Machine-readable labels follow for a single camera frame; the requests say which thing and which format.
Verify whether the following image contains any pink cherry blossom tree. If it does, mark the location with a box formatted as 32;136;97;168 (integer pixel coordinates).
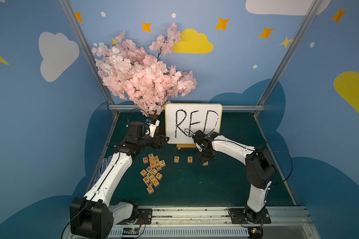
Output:
91;23;197;116

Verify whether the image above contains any wooden block letter X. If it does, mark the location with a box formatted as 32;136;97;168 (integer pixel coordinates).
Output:
145;178;154;187

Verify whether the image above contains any whiteboard with RED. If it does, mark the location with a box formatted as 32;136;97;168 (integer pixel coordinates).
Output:
164;103;223;144

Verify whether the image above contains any green circuit board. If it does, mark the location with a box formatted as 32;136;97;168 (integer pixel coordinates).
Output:
121;228;142;239

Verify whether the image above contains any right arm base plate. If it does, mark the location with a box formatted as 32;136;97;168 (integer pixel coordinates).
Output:
228;208;271;225

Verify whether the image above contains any wooden block letter D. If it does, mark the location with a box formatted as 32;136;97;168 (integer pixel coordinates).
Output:
147;186;154;194

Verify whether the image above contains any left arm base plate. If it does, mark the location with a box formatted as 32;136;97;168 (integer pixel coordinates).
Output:
131;208;152;225

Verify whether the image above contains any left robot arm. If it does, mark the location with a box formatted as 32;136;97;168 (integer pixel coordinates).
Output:
68;118;169;239

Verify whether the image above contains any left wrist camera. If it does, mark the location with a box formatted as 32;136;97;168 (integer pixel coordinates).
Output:
147;118;160;137

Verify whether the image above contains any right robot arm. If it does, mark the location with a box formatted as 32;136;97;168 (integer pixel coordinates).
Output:
188;129;278;224

